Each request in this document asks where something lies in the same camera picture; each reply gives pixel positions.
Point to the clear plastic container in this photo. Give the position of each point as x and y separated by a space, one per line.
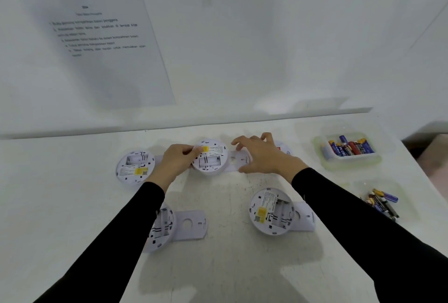
320 160
409 208

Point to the person's left forearm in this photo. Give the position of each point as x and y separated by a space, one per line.
105 243

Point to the white round smoke detector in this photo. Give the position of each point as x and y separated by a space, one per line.
164 229
285 147
210 167
129 173
259 201

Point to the person's right forearm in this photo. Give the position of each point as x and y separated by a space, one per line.
367 236

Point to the pink dotted pillow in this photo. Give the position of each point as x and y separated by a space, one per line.
435 166

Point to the person's right hand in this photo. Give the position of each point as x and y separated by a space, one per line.
269 159

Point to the person's left hand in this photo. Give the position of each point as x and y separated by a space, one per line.
175 162

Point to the mounting plate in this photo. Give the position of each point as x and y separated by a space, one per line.
308 224
199 232
158 161
228 167

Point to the white paper with text lines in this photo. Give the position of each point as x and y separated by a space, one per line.
122 82

